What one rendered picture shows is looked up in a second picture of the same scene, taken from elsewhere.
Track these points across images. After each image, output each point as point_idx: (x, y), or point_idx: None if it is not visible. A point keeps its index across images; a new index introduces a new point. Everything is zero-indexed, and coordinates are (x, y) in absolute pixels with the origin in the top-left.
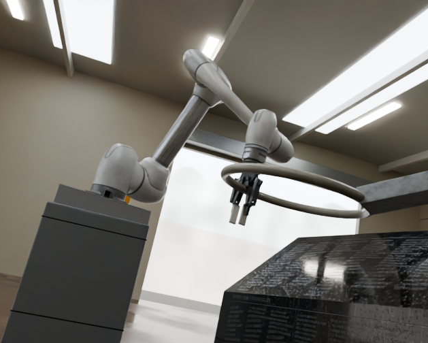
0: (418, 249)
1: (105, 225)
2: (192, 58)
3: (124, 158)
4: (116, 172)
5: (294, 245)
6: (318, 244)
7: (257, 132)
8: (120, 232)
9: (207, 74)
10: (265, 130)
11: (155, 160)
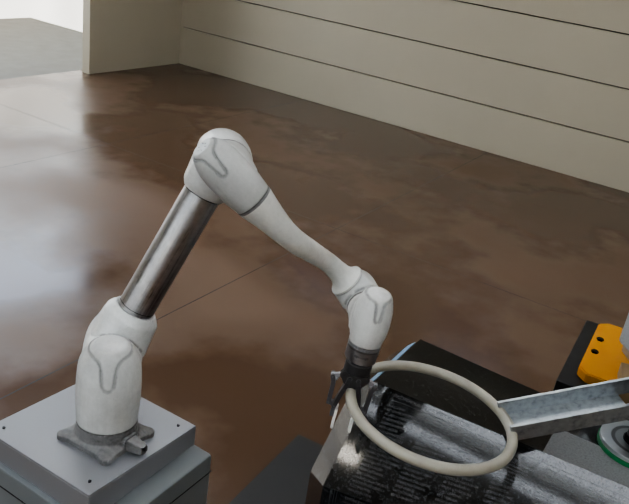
0: (564, 492)
1: (169, 499)
2: (237, 188)
3: (137, 379)
4: (132, 406)
5: (382, 404)
6: (426, 423)
7: (379, 337)
8: (185, 489)
9: (273, 223)
10: (387, 330)
11: (141, 318)
